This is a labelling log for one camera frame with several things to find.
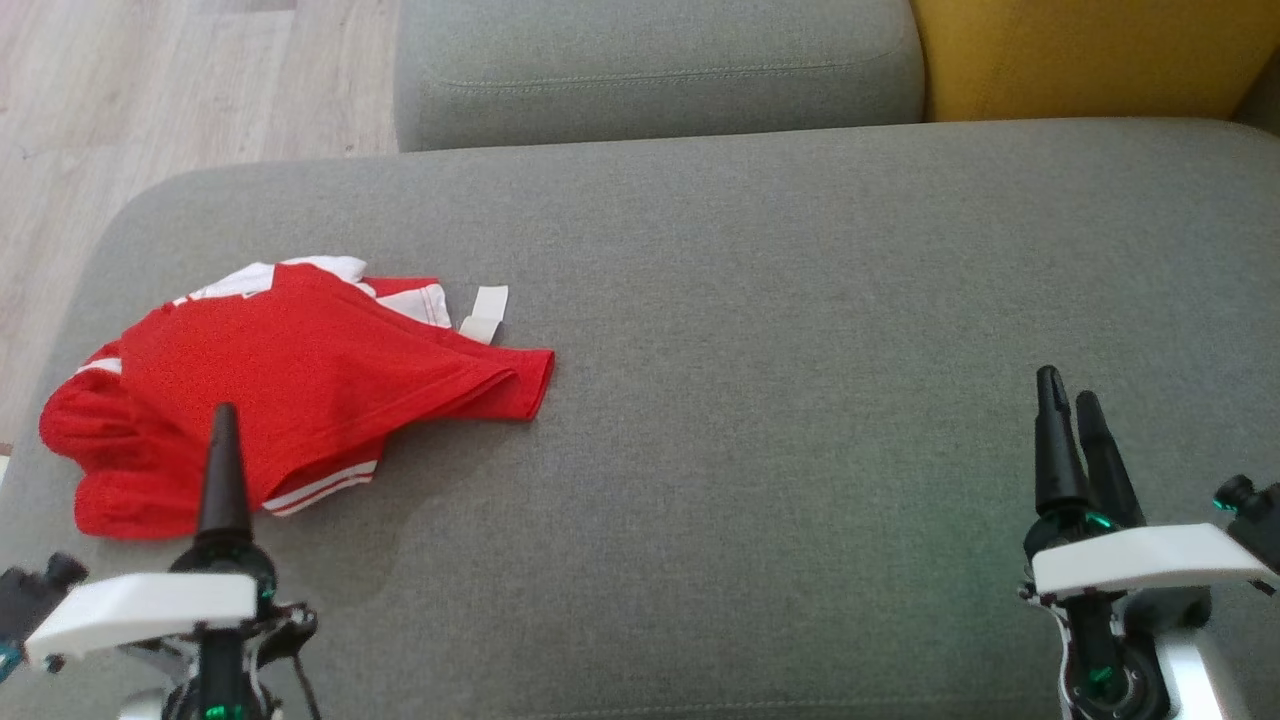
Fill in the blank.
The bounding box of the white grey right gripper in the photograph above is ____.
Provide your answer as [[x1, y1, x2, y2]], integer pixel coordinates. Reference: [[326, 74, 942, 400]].
[[1020, 365, 1276, 720]]

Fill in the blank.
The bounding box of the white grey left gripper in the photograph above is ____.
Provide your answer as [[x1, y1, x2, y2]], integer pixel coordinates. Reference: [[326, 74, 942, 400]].
[[25, 403, 319, 720]]

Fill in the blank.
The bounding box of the red white basketball jersey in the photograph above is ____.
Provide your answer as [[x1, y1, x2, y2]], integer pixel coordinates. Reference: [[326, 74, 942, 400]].
[[100, 255, 556, 517]]

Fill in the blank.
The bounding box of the large grey sofa seat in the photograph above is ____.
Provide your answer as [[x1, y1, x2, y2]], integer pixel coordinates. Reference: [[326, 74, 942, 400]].
[[0, 118, 1280, 720]]

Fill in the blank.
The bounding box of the wide yellow sofa backrest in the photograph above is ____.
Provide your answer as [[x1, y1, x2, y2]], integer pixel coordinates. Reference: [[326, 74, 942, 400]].
[[910, 0, 1280, 123]]

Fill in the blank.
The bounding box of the grey sofa seat cushion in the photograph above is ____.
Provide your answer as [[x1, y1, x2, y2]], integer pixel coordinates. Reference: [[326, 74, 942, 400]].
[[395, 0, 926, 153]]

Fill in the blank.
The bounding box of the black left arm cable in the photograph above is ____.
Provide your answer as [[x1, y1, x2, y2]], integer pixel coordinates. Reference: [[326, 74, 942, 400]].
[[285, 645, 323, 720]]

